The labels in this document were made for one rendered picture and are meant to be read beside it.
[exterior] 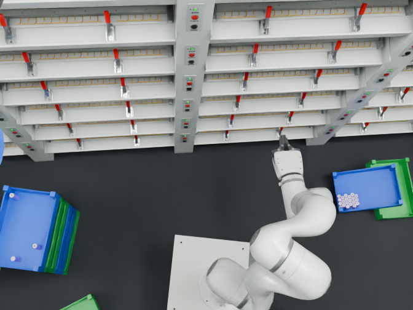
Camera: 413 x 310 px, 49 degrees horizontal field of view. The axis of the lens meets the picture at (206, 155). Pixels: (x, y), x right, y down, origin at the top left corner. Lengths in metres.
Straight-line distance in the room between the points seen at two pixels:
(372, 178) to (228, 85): 1.06
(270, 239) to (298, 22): 0.63
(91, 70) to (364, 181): 1.51
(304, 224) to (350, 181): 1.27
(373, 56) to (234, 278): 0.87
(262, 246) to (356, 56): 0.77
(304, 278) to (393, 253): 1.36
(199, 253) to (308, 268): 0.82
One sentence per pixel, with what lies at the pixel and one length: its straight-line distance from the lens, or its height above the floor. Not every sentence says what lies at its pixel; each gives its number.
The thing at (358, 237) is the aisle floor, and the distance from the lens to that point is 2.42.
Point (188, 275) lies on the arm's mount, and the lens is 1.89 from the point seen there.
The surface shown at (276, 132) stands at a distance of 2.26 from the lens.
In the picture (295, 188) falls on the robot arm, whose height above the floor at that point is 0.73.
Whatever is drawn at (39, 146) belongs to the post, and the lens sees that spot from 2.16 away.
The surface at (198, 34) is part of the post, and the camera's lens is 1.28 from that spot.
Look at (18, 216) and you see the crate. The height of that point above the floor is 0.40.
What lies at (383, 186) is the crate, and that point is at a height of 0.08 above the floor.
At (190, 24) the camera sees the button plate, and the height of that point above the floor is 1.18.
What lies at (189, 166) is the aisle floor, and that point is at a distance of 2.30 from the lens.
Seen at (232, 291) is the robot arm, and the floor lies 0.74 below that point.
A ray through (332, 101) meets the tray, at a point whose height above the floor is 0.53.
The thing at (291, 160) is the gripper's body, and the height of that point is 0.69.
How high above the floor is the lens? 2.22
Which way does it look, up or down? 73 degrees down
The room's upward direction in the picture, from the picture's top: 14 degrees clockwise
